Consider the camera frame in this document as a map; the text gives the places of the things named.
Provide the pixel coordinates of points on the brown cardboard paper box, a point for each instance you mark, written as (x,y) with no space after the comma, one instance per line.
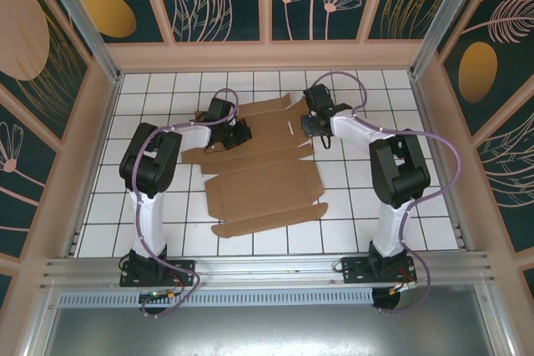
(263,176)

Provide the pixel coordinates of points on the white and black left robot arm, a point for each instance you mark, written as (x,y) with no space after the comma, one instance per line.
(150,222)

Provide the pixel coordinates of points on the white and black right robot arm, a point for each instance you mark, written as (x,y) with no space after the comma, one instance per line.
(392,227)

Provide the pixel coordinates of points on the grey metal sheet panel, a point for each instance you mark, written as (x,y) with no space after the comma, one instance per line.
(267,331)

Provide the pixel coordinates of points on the aluminium corner post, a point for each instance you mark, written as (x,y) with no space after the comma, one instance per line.
(442,14)
(83,22)

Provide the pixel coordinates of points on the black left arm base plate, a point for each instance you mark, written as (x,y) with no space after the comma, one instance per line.
(183,270)

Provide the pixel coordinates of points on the aluminium extrusion rail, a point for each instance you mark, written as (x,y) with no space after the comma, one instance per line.
(267,268)

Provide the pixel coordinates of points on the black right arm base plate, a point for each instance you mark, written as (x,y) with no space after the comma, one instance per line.
(354,270)

